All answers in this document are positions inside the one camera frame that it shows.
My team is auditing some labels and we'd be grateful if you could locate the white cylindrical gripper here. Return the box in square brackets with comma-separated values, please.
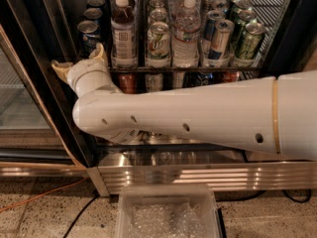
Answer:
[52, 43, 112, 97]

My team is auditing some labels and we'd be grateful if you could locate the blue pepsi can front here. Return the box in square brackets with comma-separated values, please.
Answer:
[77, 20, 102, 57]

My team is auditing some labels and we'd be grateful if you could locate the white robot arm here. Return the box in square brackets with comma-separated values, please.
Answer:
[52, 45, 317, 161]

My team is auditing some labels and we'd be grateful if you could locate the orange can middle shelf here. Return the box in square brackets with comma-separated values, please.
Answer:
[118, 73, 136, 94]

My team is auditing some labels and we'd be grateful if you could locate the white can middle shelf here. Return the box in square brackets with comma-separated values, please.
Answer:
[146, 73, 163, 92]

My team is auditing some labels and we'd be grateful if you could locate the stainless steel fridge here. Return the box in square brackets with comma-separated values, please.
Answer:
[0, 0, 317, 196]

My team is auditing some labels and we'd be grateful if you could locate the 7up can front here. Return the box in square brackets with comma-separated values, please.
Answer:
[146, 22, 170, 67]

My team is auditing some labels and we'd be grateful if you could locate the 7up can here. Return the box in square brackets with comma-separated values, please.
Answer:
[148, 0, 165, 12]
[148, 8, 167, 25]
[146, 22, 170, 67]

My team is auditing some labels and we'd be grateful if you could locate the glass fridge door left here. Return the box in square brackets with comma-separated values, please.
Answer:
[0, 30, 85, 170]

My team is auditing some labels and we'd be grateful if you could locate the silver can middle shelf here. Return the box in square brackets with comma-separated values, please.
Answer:
[172, 71, 185, 89]

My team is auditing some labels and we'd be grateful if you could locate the blue can middle shelf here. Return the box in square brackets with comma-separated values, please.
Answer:
[191, 72, 213, 86]

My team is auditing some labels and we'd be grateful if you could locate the red bull can front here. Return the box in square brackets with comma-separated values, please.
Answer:
[208, 20, 234, 60]

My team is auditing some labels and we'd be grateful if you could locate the red bull can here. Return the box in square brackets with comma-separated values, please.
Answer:
[202, 10, 225, 54]
[200, 0, 220, 18]
[208, 20, 234, 60]

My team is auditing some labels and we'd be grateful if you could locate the red can middle shelf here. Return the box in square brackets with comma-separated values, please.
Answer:
[221, 71, 240, 83]

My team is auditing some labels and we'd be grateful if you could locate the green soda can front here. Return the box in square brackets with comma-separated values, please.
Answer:
[235, 23, 266, 60]

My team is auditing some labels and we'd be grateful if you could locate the brown tea bottle front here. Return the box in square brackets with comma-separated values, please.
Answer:
[111, 0, 137, 67]

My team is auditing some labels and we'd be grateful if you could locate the water bottle front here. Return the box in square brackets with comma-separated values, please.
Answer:
[172, 0, 201, 67]

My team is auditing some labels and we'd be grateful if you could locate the clear plastic bin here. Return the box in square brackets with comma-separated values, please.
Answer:
[115, 184, 224, 238]

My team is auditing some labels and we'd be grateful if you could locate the orange cable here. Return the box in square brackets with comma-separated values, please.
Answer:
[0, 177, 89, 214]

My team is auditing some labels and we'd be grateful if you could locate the black cable left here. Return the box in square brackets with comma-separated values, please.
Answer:
[62, 191, 100, 238]

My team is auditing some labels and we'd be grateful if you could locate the black cable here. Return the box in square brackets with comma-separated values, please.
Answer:
[215, 188, 313, 204]
[62, 191, 100, 238]

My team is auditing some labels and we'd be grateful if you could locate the black cable right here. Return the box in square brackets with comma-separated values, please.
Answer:
[215, 188, 313, 204]

